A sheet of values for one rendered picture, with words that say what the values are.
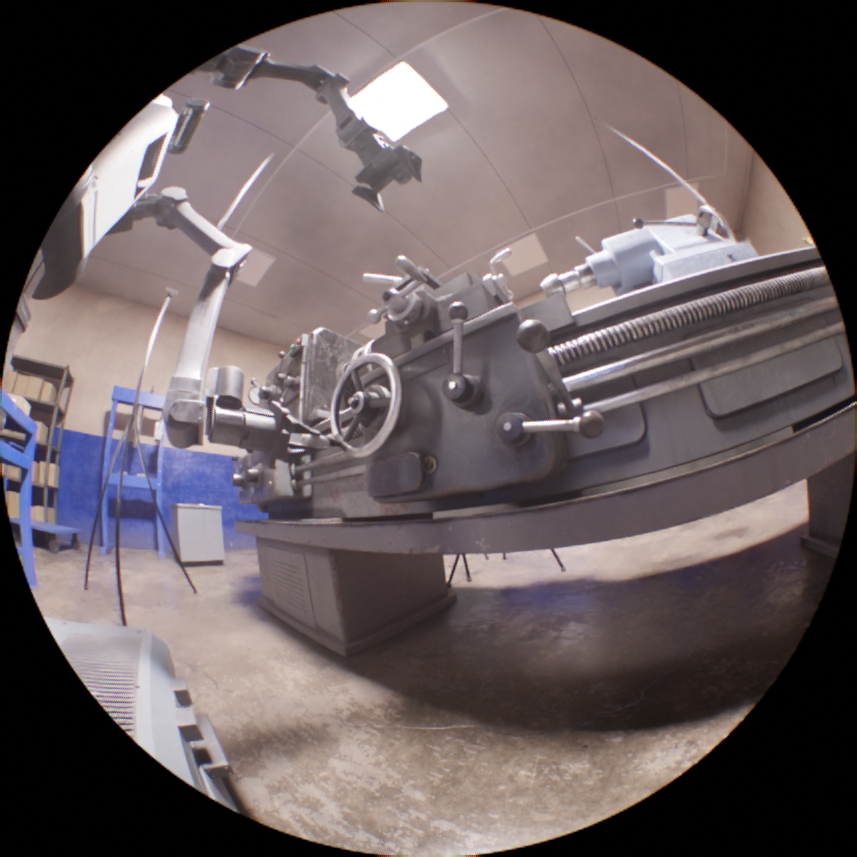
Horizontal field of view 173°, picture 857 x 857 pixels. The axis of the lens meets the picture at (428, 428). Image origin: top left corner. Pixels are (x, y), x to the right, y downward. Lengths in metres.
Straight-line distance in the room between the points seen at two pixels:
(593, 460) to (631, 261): 0.62
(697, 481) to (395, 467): 0.49
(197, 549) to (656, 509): 2.96
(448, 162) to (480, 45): 1.31
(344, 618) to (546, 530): 0.75
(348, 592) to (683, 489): 0.92
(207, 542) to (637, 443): 2.98
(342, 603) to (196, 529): 2.12
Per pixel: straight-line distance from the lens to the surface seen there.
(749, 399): 0.66
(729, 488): 0.44
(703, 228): 1.01
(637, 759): 0.61
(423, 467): 0.51
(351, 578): 1.00
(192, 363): 0.51
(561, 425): 0.36
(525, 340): 0.33
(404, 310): 0.56
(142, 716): 0.41
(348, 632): 1.03
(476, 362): 0.49
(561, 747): 0.63
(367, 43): 2.92
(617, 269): 0.97
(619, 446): 0.58
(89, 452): 4.44
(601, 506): 0.40
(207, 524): 2.94
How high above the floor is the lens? 0.49
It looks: 15 degrees up
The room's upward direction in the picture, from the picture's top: 7 degrees counter-clockwise
